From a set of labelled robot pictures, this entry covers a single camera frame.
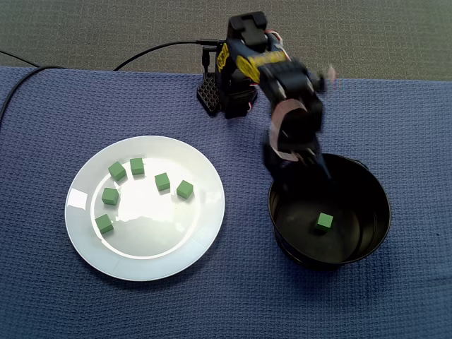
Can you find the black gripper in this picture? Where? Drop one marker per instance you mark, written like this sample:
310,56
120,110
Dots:
304,147

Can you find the small green cube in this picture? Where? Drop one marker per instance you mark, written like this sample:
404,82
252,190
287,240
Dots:
184,189
104,223
109,196
117,171
324,221
162,182
137,166

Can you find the black robot arm with stickers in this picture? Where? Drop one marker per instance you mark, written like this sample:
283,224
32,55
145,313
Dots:
293,81

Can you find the black round container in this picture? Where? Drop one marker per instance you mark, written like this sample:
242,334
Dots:
360,197

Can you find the white round plate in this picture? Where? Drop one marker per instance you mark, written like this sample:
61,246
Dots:
148,233

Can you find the blue waffle weave tablecloth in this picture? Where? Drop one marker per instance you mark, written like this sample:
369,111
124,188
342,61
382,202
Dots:
247,303

